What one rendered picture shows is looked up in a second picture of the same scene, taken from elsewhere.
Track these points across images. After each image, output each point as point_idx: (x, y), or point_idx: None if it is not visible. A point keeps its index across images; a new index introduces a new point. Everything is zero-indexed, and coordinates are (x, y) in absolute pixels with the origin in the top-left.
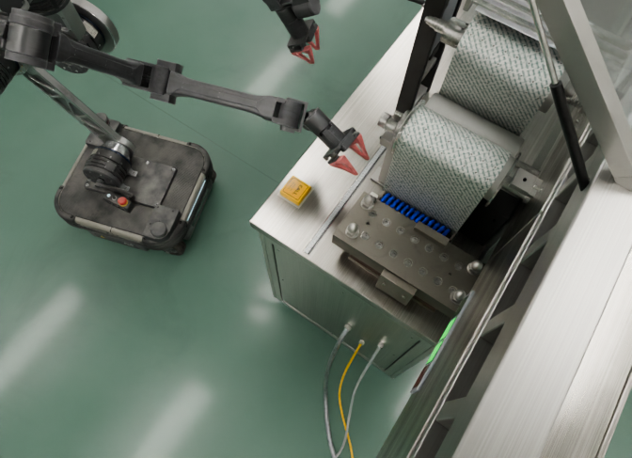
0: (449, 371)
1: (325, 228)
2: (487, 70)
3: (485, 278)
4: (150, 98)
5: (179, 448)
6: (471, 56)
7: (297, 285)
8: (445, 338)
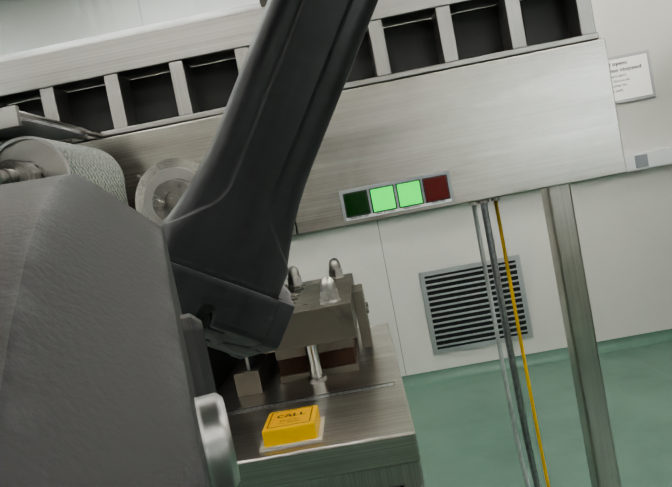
0: (424, 89)
1: (332, 393)
2: (90, 165)
3: (326, 175)
4: (290, 296)
5: None
6: (75, 158)
7: None
8: (393, 183)
